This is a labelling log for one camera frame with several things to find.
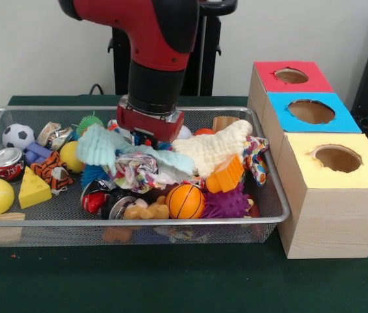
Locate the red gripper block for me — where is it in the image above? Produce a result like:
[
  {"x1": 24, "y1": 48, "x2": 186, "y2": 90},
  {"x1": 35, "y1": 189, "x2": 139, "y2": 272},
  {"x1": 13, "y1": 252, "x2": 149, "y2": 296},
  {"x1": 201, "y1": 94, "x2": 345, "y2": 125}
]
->
[{"x1": 115, "y1": 103, "x2": 185, "y2": 147}]

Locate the mint green knitted cloth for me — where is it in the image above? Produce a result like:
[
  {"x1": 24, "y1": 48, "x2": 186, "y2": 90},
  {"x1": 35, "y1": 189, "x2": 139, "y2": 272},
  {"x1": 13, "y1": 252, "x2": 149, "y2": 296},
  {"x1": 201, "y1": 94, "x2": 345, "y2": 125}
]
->
[{"x1": 76, "y1": 125, "x2": 196, "y2": 175}]

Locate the shallow silver mesh bin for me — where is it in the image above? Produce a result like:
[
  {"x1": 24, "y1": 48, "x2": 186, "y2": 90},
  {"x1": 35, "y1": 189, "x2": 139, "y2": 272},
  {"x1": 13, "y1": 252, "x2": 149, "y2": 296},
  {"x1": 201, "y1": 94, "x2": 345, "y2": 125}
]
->
[{"x1": 0, "y1": 106, "x2": 291, "y2": 248}]

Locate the wooden box with three holes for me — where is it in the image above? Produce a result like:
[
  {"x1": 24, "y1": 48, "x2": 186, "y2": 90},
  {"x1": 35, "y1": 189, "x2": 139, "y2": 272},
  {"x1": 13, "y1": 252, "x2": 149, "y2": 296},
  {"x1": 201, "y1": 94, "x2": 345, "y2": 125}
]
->
[{"x1": 247, "y1": 60, "x2": 368, "y2": 260}]

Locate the cream knitted cloth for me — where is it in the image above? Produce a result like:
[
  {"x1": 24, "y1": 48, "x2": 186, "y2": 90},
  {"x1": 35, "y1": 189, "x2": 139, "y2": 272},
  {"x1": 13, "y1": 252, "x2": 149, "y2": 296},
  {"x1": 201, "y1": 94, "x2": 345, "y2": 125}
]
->
[{"x1": 170, "y1": 119, "x2": 253, "y2": 179}]

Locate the orange toy basketball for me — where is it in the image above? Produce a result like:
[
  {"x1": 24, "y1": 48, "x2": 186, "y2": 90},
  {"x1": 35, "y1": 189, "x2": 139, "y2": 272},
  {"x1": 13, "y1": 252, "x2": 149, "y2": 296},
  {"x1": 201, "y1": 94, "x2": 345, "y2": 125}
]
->
[{"x1": 166, "y1": 184, "x2": 206, "y2": 220}]

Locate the orange ridged plastic toy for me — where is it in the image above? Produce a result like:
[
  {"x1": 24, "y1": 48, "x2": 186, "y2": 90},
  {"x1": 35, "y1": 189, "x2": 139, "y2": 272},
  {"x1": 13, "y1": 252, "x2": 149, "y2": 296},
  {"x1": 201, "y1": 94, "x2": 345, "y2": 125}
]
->
[{"x1": 206, "y1": 155, "x2": 245, "y2": 194}]

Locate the orange striped tiger plush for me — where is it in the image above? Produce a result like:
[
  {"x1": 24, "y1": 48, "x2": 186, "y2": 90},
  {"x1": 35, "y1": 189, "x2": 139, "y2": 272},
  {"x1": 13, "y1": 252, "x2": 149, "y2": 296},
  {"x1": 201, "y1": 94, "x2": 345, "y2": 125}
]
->
[{"x1": 29, "y1": 151, "x2": 75, "y2": 196}]

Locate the purple spiky ball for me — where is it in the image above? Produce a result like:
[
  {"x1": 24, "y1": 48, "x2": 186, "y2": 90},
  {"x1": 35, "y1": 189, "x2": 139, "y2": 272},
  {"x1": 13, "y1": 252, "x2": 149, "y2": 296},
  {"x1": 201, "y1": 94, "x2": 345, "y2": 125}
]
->
[{"x1": 202, "y1": 182, "x2": 252, "y2": 218}]

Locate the yellow cheese wedge toy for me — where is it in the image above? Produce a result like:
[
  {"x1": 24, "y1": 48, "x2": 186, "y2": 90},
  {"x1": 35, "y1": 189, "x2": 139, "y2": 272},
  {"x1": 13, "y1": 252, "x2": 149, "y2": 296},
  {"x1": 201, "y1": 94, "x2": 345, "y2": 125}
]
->
[{"x1": 18, "y1": 165, "x2": 54, "y2": 209}]

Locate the black and white soccer ball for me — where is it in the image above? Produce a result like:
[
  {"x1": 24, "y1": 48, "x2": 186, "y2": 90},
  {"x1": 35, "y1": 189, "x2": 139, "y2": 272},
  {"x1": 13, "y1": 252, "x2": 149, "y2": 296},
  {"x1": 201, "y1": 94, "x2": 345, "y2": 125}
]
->
[{"x1": 1, "y1": 123, "x2": 35, "y2": 149}]

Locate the red crushed soda can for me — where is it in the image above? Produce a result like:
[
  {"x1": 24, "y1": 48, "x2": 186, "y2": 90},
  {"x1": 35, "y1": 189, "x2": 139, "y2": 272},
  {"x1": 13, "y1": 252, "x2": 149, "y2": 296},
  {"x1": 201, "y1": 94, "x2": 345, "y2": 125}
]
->
[{"x1": 0, "y1": 147, "x2": 25, "y2": 182}]

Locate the thick black cable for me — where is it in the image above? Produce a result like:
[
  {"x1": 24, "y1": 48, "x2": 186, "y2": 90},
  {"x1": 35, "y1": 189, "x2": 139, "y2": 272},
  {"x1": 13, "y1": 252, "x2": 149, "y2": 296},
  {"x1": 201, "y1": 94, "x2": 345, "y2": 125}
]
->
[{"x1": 89, "y1": 83, "x2": 107, "y2": 96}]

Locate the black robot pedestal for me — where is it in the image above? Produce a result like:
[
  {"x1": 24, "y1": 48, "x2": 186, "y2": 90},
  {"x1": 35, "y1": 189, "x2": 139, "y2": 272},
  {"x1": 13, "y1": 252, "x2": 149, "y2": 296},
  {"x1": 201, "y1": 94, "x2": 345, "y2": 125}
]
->
[{"x1": 107, "y1": 0, "x2": 239, "y2": 97}]

